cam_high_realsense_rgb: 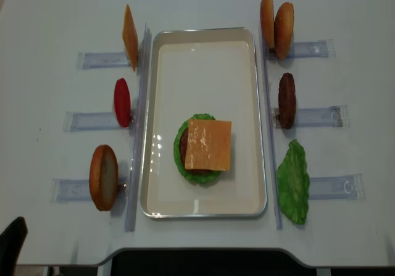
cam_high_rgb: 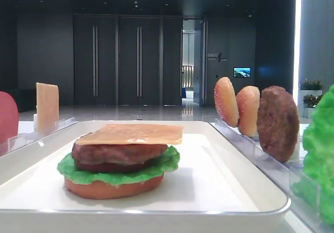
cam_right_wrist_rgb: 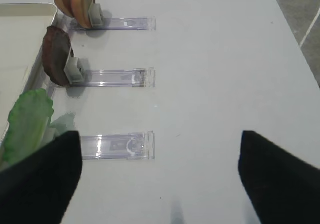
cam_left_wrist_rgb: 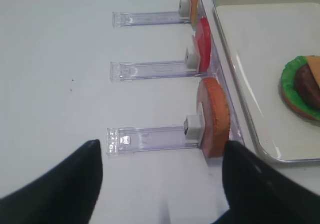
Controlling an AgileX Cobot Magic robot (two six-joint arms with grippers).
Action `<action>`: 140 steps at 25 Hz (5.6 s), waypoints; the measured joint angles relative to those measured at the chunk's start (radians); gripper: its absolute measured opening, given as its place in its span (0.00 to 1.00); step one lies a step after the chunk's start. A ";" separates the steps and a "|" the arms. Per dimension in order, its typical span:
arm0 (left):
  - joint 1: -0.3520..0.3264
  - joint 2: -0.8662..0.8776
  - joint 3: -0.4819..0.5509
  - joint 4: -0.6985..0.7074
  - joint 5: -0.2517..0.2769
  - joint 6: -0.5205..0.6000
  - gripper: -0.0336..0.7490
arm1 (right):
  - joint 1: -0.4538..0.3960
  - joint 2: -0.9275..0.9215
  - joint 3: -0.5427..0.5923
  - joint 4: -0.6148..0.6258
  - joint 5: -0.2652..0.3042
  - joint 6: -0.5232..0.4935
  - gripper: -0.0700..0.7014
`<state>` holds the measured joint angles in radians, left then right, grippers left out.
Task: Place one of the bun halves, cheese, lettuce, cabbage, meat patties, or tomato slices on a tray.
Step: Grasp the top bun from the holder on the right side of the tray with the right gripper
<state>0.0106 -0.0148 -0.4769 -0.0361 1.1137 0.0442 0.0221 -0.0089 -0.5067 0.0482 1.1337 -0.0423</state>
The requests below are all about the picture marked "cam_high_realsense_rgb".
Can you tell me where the upright green lettuce leaf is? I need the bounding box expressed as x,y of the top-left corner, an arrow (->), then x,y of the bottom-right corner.
276,139 -> 310,225

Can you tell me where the clear cheese holder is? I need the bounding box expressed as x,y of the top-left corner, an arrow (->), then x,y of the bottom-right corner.
77,52 -> 131,70

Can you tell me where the clear right long rail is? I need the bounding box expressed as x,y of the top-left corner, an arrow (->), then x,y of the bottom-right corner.
259,22 -> 283,230

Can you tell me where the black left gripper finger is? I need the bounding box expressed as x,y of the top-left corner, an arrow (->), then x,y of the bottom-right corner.
0,217 -> 28,276

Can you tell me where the upright brown meat patty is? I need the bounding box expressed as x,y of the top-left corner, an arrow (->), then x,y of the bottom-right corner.
278,73 -> 296,129

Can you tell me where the clear bun holder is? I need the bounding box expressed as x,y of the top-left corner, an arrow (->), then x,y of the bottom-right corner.
49,177 -> 128,203
265,39 -> 336,61

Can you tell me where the clear bottom bun holder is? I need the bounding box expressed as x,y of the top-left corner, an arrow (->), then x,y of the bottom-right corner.
49,177 -> 128,203

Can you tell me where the brown meat patty on burger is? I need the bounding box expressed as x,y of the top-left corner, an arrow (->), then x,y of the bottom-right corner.
179,127 -> 214,175

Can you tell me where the clear long rail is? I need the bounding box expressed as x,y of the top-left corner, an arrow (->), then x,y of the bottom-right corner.
259,22 -> 283,230
125,23 -> 152,232

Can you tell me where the upright orange cheese slice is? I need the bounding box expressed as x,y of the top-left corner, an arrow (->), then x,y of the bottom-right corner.
122,5 -> 139,72

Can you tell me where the upright red tomato slice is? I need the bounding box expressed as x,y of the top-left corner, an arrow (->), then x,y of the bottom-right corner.
114,78 -> 131,128

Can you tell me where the green lettuce leaf on burger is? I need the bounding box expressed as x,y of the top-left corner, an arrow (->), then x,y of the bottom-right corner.
173,120 -> 222,185

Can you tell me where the white rectangular metal tray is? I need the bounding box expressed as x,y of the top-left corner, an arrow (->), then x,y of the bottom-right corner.
140,28 -> 267,219

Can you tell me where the orange cheese slice on burger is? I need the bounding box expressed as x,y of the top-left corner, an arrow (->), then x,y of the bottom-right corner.
185,119 -> 231,171

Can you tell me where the sesame bun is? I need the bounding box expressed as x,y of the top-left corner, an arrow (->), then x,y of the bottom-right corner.
260,0 -> 275,49
274,2 -> 294,59

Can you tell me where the clear left long rail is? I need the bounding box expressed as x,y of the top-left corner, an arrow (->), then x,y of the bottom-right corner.
125,23 -> 152,232

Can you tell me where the clear lettuce holder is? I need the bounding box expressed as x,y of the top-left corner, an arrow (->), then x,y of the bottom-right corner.
309,174 -> 365,200

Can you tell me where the clear patty holder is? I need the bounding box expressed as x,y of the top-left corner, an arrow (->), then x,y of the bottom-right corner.
273,104 -> 349,129

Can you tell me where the clear tomato holder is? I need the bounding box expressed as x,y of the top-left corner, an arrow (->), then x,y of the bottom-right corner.
63,111 -> 135,132

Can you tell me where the upright bottom bun slice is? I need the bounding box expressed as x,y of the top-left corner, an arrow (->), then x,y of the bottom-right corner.
89,144 -> 119,211

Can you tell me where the clear top bun holder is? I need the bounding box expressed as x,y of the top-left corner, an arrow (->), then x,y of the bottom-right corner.
265,39 -> 336,61

